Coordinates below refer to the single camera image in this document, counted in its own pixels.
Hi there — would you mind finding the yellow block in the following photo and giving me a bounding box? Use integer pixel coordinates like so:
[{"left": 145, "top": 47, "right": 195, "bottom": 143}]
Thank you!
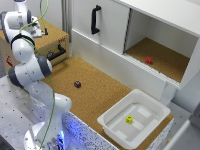
[{"left": 125, "top": 115, "right": 134, "bottom": 124}]

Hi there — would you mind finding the wooden drawer box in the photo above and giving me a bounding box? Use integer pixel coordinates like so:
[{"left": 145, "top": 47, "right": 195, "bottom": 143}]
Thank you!
[{"left": 0, "top": 19, "right": 71, "bottom": 77}]

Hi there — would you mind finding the green cable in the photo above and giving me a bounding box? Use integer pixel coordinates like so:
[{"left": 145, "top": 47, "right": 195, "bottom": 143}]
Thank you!
[{"left": 18, "top": 0, "right": 57, "bottom": 148}]

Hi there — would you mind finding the white plastic box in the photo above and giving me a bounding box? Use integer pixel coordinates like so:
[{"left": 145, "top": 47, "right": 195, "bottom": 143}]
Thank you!
[{"left": 96, "top": 88, "right": 172, "bottom": 150}]

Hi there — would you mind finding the purple block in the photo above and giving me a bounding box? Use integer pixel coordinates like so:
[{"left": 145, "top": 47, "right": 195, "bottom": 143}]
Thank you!
[{"left": 73, "top": 80, "right": 82, "bottom": 89}]

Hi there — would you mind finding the black door handle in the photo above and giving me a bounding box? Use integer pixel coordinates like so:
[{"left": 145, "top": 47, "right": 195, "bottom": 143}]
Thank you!
[{"left": 90, "top": 4, "right": 102, "bottom": 36}]

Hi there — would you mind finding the white sliding door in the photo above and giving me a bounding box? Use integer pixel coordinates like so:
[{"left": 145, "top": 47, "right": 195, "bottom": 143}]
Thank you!
[{"left": 72, "top": 0, "right": 131, "bottom": 56}]

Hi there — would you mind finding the pink block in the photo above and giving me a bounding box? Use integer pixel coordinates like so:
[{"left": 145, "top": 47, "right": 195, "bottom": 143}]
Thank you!
[{"left": 144, "top": 56, "right": 154, "bottom": 65}]

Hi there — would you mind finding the black drawer handle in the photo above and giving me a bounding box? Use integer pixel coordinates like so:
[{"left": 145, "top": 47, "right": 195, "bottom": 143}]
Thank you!
[{"left": 46, "top": 43, "right": 67, "bottom": 62}]

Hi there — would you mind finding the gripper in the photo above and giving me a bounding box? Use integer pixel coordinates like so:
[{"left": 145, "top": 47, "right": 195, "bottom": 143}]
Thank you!
[{"left": 29, "top": 23, "right": 49, "bottom": 39}]

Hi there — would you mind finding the white cabinet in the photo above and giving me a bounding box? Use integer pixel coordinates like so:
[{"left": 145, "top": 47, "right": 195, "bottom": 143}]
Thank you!
[{"left": 70, "top": 0, "right": 200, "bottom": 108}]

